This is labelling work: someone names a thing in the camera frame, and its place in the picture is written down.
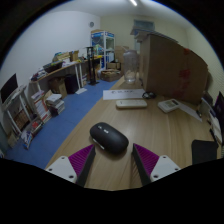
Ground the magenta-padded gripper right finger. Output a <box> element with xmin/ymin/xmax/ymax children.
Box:
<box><xmin>131</xmin><ymin>143</ymin><xmax>182</xmax><ymax>187</ymax></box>

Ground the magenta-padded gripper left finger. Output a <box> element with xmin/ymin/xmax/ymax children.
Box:
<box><xmin>44</xmin><ymin>143</ymin><xmax>97</xmax><ymax>188</ymax></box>

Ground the black computer mouse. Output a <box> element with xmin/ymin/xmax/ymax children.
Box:
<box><xmin>89</xmin><ymin>121</ymin><xmax>130</xmax><ymax>155</ymax></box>

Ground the black mouse pad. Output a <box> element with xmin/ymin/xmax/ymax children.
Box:
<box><xmin>191</xmin><ymin>139</ymin><xmax>219</xmax><ymax>166</ymax></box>

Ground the short white remote control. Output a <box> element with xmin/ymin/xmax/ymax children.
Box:
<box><xmin>157</xmin><ymin>98</ymin><xmax>181</xmax><ymax>114</ymax></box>

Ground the plain white paper sheet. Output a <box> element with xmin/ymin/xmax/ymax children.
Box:
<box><xmin>176</xmin><ymin>101</ymin><xmax>203</xmax><ymax>123</ymax></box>

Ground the stack of books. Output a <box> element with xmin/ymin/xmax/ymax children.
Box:
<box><xmin>44</xmin><ymin>93</ymin><xmax>67</xmax><ymax>118</ymax></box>

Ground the white bookshelf unit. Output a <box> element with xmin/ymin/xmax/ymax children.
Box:
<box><xmin>1</xmin><ymin>84</ymin><xmax>44</xmax><ymax>149</ymax></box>

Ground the open notebook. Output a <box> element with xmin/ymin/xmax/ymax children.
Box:
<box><xmin>208</xmin><ymin>106</ymin><xmax>224</xmax><ymax>144</ymax></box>

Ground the long white remote control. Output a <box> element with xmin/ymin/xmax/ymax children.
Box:
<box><xmin>115</xmin><ymin>98</ymin><xmax>148</xmax><ymax>110</ymax></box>

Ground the brown cardboard box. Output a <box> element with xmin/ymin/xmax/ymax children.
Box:
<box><xmin>49</xmin><ymin>77</ymin><xmax>68</xmax><ymax>98</ymax></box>

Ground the black monitor with purple edge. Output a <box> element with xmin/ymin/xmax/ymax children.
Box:
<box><xmin>213</xmin><ymin>91</ymin><xmax>224</xmax><ymax>134</ymax></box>

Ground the white paper sheet with writing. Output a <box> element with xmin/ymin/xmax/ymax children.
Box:
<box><xmin>102</xmin><ymin>88</ymin><xmax>147</xmax><ymax>101</ymax></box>

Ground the black computer tower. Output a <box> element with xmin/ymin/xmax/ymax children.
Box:
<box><xmin>64</xmin><ymin>73</ymin><xmax>80</xmax><ymax>95</ymax></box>

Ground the black flat monitor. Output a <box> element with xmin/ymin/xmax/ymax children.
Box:
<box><xmin>0</xmin><ymin>73</ymin><xmax>19</xmax><ymax>104</ymax></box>

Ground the large cardboard box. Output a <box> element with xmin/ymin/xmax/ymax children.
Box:
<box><xmin>139</xmin><ymin>33</ymin><xmax>209</xmax><ymax>105</ymax></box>

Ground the open cardboard box on floor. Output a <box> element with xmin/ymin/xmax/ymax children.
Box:
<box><xmin>100</xmin><ymin>69</ymin><xmax>122</xmax><ymax>83</ymax></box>

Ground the black metal stand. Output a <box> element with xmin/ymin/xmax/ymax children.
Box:
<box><xmin>85</xmin><ymin>46</ymin><xmax>100</xmax><ymax>86</ymax></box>

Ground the clear plastic jar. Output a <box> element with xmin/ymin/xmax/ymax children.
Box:
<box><xmin>122</xmin><ymin>49</ymin><xmax>140</xmax><ymax>85</ymax></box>

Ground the stack of cardboard boxes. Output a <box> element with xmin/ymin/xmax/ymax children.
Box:
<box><xmin>106</xmin><ymin>45</ymin><xmax>130</xmax><ymax>71</ymax></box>

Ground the blue and white claw machine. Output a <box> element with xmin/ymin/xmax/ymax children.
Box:
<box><xmin>90</xmin><ymin>29</ymin><xmax>115</xmax><ymax>73</ymax></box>

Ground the grey door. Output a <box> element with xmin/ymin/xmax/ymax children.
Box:
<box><xmin>133</xmin><ymin>19</ymin><xmax>156</xmax><ymax>51</ymax></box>

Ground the small black coiled cable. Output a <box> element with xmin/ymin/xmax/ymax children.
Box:
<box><xmin>141</xmin><ymin>90</ymin><xmax>157</xmax><ymax>100</ymax></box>

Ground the cluttered wooden wall desk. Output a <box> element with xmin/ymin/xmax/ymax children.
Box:
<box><xmin>29</xmin><ymin>54</ymin><xmax>104</xmax><ymax>101</ymax></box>

